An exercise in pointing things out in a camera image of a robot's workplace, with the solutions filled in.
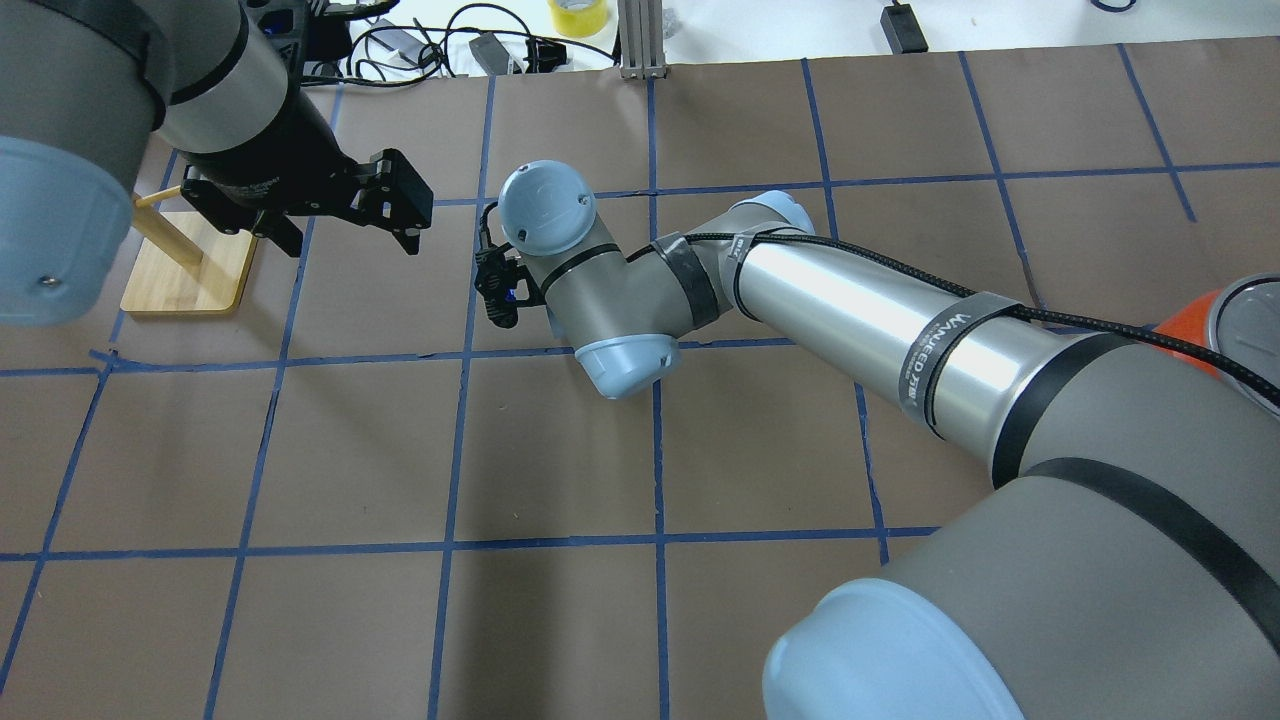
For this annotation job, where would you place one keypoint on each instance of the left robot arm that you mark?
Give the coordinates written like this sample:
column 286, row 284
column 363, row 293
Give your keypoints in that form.
column 85, row 83

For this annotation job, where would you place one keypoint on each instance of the wooden cup stand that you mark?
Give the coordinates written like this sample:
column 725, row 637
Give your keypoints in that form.
column 185, row 267

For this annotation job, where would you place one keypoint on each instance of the orange can with grey lid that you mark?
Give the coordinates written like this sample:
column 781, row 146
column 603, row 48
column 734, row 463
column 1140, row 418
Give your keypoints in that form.
column 1241, row 322

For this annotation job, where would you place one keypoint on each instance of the yellow tape roll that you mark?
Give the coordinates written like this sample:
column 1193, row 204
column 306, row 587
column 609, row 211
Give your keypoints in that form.
column 578, row 18

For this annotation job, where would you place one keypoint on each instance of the black power adapter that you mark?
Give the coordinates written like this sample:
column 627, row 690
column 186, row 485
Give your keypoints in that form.
column 902, row 29

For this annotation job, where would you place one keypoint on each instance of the aluminium frame post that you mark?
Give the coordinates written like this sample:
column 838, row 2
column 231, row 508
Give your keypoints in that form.
column 640, row 37

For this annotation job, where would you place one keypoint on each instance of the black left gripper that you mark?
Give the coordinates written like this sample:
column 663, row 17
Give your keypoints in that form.
column 283, row 150

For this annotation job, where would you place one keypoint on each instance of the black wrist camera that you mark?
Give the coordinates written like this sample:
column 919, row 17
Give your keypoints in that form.
column 506, row 285

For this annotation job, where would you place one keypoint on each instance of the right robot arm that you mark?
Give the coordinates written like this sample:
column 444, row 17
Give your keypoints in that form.
column 1125, row 567

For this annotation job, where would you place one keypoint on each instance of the grey power brick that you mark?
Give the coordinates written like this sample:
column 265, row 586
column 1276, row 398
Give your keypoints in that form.
column 494, row 57

